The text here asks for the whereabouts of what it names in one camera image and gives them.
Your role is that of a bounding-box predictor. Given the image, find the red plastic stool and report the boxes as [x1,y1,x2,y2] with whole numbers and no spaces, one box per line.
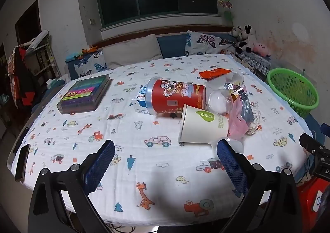
[296,179,330,233]

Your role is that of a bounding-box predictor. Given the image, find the black and white plush toy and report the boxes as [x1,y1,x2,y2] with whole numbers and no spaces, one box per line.
[229,25,256,54]

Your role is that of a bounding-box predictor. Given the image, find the hanging clothes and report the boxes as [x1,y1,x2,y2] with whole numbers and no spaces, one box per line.
[8,45,35,107]

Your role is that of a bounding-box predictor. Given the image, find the blue and white milk carton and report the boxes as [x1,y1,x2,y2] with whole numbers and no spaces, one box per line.
[131,85,155,115]

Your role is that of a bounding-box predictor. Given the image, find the wooden headboard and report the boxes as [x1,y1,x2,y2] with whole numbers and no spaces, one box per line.
[93,25,232,48]

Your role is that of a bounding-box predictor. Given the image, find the orange snack packet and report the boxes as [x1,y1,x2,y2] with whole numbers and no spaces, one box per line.
[200,68,232,80]

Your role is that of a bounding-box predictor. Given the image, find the blue cushion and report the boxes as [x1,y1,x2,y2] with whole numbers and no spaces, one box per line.
[157,34,187,59]

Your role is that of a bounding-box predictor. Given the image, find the case of coloured pens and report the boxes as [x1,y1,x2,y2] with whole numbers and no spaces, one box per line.
[57,74,112,115]

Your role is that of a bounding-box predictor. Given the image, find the tissue pack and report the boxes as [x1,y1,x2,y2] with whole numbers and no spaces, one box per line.
[46,74,70,89]

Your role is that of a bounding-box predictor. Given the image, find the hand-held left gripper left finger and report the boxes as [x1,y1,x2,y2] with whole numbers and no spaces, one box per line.
[28,140,116,233]

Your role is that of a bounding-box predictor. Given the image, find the printed white blanket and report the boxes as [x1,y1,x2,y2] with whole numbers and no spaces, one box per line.
[8,54,314,226]

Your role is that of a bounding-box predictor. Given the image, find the green plastic basket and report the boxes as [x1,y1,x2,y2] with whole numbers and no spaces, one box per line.
[267,68,319,117]

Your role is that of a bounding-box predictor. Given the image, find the beige pillow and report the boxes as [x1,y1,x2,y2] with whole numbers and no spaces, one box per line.
[103,34,163,68]

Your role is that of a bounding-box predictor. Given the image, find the small clear plastic cup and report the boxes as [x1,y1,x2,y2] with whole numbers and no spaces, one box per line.
[211,138,244,156]

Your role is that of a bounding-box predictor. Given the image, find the red cylindrical snack canister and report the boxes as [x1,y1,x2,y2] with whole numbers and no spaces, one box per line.
[146,77,208,116]

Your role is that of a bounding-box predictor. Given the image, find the pink plastic bag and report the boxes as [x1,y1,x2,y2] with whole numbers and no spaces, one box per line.
[228,99,249,138]

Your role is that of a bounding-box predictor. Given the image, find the wall flower decoration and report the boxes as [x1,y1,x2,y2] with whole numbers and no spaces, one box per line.
[218,0,235,21]

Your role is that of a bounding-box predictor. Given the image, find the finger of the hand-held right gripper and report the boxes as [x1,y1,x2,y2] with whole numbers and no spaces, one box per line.
[299,132,326,155]

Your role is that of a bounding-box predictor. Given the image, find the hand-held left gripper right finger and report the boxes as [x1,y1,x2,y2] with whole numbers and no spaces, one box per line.
[217,139,302,233]

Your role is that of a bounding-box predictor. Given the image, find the small butterfly print pillow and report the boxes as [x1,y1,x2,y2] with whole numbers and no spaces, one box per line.
[75,50,109,77]

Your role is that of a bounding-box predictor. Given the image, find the black phone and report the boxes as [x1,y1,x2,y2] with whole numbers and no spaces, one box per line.
[15,144,31,182]

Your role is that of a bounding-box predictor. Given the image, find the white crumpled wrapper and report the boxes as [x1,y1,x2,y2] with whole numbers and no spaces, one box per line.
[245,109,262,135]

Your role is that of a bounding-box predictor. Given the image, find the white paper cup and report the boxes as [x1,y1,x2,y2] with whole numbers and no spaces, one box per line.
[178,104,230,144]

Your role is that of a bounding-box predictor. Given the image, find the large butterfly print pillow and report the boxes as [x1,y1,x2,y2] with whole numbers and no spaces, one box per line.
[185,30,236,55]

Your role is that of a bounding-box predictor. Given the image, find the metal shelf rack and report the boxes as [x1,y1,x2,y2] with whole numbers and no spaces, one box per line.
[26,31,61,81]

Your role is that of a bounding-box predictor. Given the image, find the pink plush toy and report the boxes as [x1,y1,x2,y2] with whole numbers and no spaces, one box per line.
[251,42,271,57]

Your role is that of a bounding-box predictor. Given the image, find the checked folded cloth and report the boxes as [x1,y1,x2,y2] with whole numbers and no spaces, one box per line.
[236,51,271,74]

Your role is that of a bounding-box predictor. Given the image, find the clear plastic dome lid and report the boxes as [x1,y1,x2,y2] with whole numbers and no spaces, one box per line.
[208,89,234,114]

